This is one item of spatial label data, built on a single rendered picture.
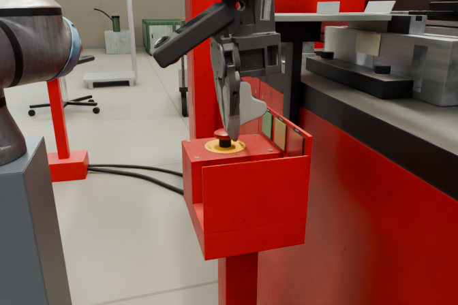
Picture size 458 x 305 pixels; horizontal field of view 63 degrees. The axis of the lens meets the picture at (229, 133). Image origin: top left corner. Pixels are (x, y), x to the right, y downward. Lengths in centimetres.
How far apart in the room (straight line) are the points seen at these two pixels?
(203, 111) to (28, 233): 107
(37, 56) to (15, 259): 34
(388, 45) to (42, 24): 60
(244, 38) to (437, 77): 30
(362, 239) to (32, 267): 53
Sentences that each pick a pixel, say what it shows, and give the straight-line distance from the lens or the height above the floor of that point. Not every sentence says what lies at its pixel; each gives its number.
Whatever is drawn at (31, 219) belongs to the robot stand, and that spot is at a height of 69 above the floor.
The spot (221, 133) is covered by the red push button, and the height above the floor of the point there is 81.
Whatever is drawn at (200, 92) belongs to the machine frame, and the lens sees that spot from 161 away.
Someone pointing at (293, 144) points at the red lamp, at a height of 81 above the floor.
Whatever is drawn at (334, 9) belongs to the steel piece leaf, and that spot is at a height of 101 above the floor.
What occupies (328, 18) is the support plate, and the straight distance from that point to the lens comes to 69.
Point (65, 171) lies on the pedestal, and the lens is 250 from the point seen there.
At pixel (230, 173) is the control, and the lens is 52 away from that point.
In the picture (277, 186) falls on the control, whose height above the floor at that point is 77.
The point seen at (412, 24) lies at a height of 99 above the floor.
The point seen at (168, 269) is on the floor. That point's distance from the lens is 164.
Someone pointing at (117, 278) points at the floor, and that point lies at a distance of 165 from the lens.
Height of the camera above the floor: 101
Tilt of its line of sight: 19 degrees down
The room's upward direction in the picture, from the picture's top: straight up
